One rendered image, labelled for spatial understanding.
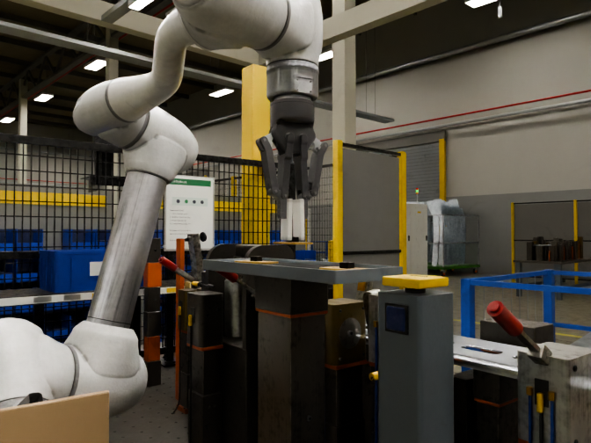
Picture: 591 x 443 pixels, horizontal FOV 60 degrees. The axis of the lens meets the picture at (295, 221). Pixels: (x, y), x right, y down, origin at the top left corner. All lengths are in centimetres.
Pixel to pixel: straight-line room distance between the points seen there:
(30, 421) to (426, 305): 70
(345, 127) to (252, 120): 671
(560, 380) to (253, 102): 195
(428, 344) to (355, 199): 386
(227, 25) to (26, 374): 75
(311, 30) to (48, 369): 82
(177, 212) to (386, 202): 298
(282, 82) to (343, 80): 842
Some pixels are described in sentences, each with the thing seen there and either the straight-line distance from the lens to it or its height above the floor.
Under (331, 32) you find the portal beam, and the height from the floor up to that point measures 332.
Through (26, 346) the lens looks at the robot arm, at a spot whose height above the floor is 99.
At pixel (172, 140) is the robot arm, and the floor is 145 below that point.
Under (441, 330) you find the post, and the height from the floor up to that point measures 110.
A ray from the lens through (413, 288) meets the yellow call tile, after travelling 67.
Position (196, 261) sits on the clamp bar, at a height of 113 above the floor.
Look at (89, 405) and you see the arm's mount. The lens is 105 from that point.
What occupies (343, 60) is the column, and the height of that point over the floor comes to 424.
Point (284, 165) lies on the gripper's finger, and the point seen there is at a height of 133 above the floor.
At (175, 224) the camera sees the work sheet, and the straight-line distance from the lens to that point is 212.
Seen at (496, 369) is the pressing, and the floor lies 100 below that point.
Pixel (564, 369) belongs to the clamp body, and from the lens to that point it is 73.
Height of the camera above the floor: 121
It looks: 1 degrees up
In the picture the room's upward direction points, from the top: straight up
